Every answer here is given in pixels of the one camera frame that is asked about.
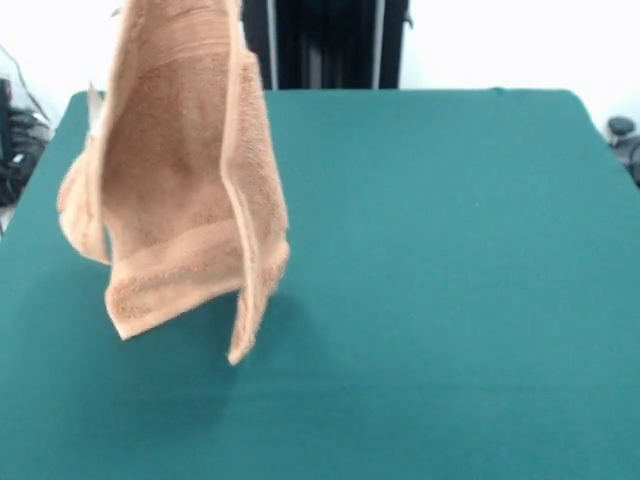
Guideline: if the dark green table cloth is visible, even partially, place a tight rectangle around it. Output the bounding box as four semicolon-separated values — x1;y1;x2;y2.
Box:
0;88;640;480

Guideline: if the tan terry towel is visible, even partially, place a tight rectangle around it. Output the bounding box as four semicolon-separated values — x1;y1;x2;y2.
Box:
56;0;292;366

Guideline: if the black office chair base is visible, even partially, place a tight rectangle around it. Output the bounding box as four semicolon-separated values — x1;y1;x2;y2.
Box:
607;115;640;189

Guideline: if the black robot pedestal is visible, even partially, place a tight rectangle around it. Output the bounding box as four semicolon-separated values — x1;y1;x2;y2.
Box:
241;0;416;91

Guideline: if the black equipment pile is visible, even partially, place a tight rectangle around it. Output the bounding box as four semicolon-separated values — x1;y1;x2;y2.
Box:
0;77;54;209

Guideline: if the thin grey cable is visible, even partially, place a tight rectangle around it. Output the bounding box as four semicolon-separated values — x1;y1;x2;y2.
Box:
0;42;51;124

